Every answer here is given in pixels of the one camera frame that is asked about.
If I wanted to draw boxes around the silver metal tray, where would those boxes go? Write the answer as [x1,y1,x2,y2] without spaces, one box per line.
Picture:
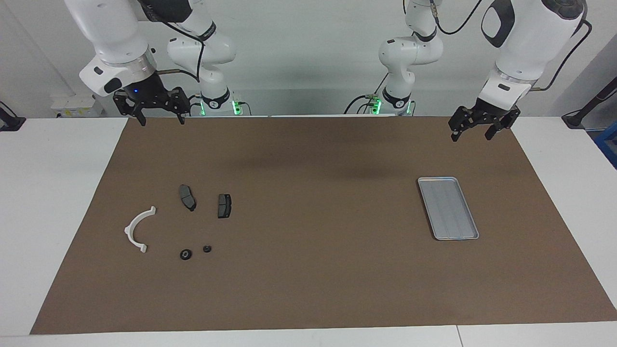
[417,176,480,241]

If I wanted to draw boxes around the white power box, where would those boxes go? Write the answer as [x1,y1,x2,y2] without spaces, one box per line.
[51,94,104,118]

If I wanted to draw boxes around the curved grey brake pad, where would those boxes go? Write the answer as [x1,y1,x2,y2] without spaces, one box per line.
[178,184,197,212]

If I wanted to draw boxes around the blue crate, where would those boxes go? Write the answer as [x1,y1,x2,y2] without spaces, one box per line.
[594,120,617,169]

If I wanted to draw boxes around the black desk clamp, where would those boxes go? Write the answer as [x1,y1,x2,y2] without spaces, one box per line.
[0,101,26,132]

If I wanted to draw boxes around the brown table mat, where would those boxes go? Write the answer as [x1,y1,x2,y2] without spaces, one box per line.
[30,116,617,335]

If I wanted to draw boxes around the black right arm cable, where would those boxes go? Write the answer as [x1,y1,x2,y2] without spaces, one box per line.
[140,0,205,82]

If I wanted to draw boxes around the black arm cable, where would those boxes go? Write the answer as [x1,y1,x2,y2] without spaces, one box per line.
[429,0,593,92]
[140,0,205,82]

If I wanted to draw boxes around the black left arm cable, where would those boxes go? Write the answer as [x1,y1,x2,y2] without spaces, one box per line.
[429,0,593,92]

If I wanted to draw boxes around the black base cable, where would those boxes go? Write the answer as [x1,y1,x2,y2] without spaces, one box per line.
[344,72,390,115]

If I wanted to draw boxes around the white curved plastic bracket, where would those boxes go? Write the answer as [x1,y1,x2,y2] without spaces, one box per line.
[124,206,157,254]

